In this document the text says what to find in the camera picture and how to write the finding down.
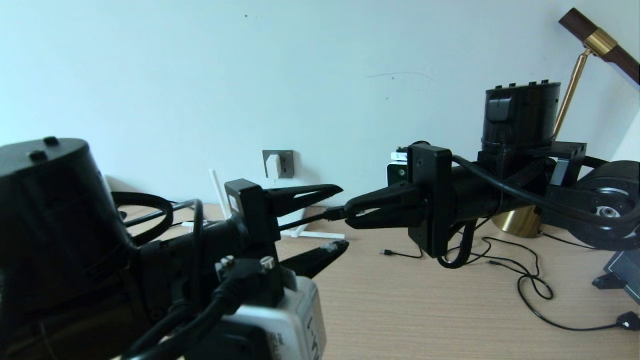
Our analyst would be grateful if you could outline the dark framed panel on stand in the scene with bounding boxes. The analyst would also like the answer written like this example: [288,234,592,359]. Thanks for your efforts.
[592,250,640,305]

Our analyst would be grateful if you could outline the brass desk lamp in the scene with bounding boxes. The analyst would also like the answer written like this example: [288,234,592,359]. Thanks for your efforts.
[492,7,640,238]

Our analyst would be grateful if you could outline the light grey wrist camera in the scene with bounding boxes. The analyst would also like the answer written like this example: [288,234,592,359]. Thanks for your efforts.
[222,276,328,360]
[387,149,411,187]

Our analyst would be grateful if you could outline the grey wall socket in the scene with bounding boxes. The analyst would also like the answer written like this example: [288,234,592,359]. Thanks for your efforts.
[262,150,295,179]

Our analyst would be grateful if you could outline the black cable silver tip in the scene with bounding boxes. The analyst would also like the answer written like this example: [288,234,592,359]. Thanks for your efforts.
[444,235,542,277]

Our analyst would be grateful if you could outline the black looped cable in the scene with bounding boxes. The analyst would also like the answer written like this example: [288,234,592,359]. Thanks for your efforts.
[539,231,598,250]

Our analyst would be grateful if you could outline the black charging cables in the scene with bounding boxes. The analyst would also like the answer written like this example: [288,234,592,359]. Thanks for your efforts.
[516,272,640,332]

